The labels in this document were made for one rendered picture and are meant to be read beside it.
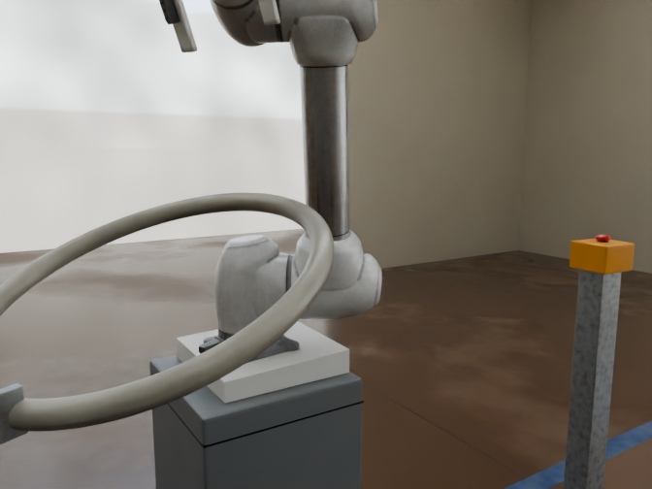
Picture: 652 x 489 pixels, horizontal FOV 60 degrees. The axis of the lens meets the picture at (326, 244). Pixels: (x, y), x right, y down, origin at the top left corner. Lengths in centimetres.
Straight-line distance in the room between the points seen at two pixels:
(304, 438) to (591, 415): 89
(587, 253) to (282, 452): 99
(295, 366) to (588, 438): 95
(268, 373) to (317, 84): 63
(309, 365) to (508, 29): 703
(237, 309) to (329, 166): 39
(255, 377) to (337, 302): 25
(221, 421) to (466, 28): 666
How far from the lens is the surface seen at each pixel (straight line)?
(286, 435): 132
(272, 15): 83
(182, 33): 76
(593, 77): 770
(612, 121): 751
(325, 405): 135
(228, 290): 132
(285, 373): 131
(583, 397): 187
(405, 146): 671
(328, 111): 119
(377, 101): 648
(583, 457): 194
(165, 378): 56
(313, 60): 118
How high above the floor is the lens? 133
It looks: 9 degrees down
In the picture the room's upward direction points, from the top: straight up
